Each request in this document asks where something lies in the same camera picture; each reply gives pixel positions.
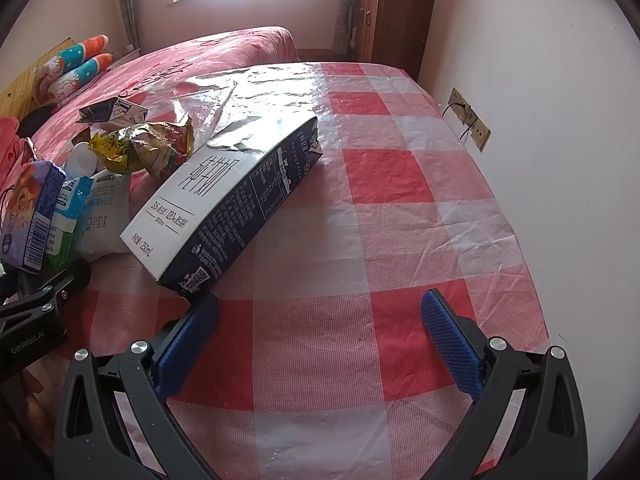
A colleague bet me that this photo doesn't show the person's left hand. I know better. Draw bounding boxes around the person's left hand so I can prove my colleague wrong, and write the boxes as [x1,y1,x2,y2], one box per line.
[20,360,58,461]

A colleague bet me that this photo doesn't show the yellow snack bag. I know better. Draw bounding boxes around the yellow snack bag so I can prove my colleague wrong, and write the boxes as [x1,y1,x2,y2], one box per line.
[87,115,195,181]

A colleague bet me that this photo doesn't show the beige wall socket panel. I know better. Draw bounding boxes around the beige wall socket panel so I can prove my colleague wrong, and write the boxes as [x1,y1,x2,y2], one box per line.
[448,87,492,152]

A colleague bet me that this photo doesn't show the bed with pink blanket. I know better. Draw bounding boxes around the bed with pink blanket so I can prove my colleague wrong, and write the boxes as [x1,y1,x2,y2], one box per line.
[0,25,298,211]

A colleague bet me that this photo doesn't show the light blue green drink carton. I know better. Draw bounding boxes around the light blue green drink carton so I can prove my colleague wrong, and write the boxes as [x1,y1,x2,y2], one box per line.
[47,177,93,271]

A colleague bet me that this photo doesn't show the purple drink carton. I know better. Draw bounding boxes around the purple drink carton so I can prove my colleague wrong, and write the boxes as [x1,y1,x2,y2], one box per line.
[0,160,66,275]

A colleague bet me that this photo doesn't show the crumpled black white carton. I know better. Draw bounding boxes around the crumpled black white carton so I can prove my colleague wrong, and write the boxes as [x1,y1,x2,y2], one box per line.
[77,99,149,126]

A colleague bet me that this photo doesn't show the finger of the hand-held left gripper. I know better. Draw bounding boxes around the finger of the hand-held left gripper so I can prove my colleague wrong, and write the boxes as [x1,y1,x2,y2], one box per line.
[0,258,92,329]

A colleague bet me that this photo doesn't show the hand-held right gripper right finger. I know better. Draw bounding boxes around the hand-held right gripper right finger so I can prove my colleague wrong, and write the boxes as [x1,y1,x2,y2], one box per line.
[420,288,588,480]

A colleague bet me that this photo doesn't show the brown wooden cabinet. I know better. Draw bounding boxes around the brown wooden cabinet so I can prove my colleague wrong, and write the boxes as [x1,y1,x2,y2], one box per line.
[352,0,440,81]

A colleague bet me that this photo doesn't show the colourful cartoon pillow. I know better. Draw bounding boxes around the colourful cartoon pillow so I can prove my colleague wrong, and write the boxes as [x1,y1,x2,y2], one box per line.
[42,53,113,101]
[37,34,110,76]

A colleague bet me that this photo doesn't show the dark cloth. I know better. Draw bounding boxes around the dark cloth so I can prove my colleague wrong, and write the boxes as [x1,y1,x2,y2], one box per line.
[20,105,58,136]

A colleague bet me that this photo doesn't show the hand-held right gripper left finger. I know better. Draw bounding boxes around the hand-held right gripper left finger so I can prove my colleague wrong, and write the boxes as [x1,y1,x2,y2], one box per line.
[54,291,221,480]

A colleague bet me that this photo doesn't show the grey curtain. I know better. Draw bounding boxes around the grey curtain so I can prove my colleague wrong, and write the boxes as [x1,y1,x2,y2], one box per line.
[114,0,141,53]
[332,0,358,58]

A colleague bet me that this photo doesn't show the red white checkered tablecloth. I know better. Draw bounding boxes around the red white checkered tablecloth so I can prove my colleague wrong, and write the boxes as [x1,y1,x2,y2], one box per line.
[75,62,551,480]

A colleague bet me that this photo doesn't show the white milk pouch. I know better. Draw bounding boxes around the white milk pouch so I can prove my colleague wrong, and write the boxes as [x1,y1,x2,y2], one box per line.
[75,170,132,261]

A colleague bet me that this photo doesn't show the yellow wooden headboard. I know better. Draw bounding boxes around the yellow wooden headboard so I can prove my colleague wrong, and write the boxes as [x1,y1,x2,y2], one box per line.
[0,37,76,116]

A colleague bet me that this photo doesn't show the white dark blue milk carton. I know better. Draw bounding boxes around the white dark blue milk carton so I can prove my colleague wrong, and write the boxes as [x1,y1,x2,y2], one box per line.
[120,115,323,306]

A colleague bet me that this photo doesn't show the folded pink quilt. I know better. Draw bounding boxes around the folded pink quilt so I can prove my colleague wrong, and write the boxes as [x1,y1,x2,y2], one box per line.
[0,115,23,186]

